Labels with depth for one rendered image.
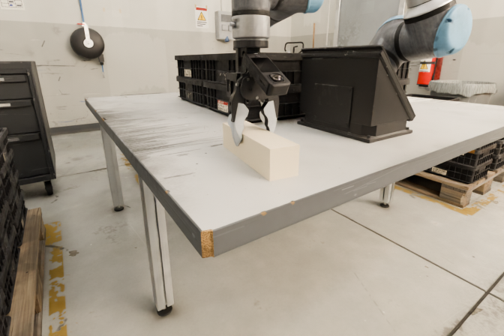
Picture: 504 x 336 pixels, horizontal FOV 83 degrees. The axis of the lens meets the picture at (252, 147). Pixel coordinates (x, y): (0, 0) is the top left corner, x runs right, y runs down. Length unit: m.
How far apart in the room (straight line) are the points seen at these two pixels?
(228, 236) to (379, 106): 0.55
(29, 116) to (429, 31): 2.15
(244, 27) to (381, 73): 0.37
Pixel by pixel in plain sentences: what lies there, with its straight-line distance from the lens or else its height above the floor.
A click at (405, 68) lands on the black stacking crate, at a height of 0.87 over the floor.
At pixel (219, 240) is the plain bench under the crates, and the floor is 0.68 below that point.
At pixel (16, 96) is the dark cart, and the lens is 2.27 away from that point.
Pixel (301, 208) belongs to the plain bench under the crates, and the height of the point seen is 0.68.
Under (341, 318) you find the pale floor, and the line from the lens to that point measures 1.26.
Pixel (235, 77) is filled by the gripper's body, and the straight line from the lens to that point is 0.59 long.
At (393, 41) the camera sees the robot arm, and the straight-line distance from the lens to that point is 0.95.
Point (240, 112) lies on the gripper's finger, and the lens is 0.58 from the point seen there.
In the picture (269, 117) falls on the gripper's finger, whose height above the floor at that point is 0.79.
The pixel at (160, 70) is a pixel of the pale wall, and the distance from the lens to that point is 4.47.
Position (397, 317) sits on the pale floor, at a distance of 1.33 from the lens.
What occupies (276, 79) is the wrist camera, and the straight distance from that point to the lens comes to 0.51.
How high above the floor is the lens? 0.91
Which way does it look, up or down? 17 degrees down
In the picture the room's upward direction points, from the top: straight up
